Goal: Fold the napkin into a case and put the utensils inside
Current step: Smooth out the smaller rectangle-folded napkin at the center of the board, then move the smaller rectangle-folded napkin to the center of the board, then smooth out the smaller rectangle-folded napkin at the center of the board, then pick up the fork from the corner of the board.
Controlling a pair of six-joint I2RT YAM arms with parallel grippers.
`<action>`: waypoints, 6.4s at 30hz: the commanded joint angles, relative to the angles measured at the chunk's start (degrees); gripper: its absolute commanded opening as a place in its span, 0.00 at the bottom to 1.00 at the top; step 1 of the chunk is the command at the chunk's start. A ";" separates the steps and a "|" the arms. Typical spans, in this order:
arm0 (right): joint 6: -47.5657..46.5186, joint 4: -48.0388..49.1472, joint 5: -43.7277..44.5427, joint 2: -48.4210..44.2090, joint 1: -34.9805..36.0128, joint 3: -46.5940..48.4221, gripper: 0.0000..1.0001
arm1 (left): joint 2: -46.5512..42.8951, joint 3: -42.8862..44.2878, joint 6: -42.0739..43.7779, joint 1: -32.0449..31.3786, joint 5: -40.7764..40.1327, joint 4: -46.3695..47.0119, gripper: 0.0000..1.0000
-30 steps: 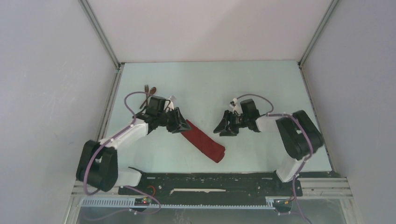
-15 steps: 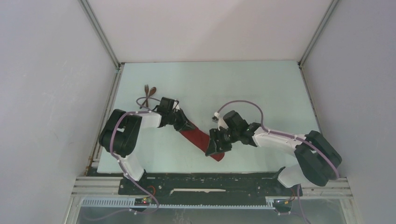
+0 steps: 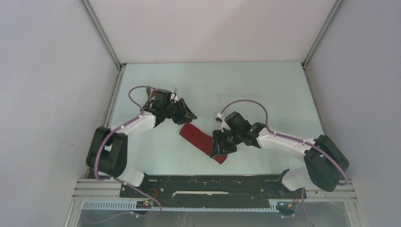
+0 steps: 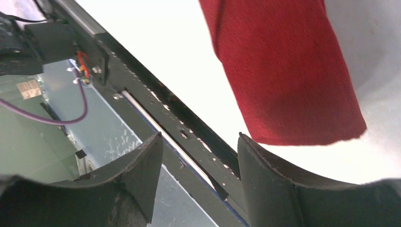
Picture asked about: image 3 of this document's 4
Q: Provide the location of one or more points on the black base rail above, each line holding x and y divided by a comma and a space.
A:
218, 191

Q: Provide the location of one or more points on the aluminium extrusion rail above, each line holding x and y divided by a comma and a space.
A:
95, 189

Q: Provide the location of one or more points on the white cable duct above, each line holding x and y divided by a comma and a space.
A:
117, 205

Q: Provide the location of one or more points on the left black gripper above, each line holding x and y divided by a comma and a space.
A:
185, 116

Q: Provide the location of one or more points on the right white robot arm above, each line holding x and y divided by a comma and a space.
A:
324, 164

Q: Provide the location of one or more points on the aluminium frame post right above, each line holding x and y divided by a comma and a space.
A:
322, 32

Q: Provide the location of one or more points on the brown wooden fork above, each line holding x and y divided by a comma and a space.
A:
150, 93

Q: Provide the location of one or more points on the red cloth napkin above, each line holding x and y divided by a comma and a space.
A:
200, 140

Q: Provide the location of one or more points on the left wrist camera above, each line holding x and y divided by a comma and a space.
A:
162, 99

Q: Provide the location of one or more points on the aluminium frame post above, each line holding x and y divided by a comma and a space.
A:
322, 32
96, 23

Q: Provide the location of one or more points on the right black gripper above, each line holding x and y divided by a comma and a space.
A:
218, 136

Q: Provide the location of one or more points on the aluminium frame post left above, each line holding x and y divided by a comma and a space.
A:
96, 23

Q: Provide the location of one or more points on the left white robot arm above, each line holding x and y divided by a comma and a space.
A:
108, 153

